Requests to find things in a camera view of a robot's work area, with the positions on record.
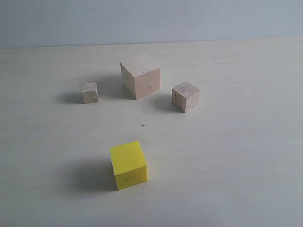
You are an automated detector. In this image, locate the small wooden cube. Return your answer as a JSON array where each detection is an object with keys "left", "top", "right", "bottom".
[{"left": 80, "top": 82, "right": 99, "bottom": 104}]

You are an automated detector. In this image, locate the medium wooden cube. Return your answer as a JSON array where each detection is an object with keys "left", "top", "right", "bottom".
[{"left": 172, "top": 81, "right": 200, "bottom": 113}]

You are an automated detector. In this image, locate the large wooden cube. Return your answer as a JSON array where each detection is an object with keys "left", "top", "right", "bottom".
[{"left": 120, "top": 53, "right": 160, "bottom": 99}]

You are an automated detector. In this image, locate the yellow cube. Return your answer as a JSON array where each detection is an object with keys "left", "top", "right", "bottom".
[{"left": 109, "top": 140, "right": 148, "bottom": 190}]

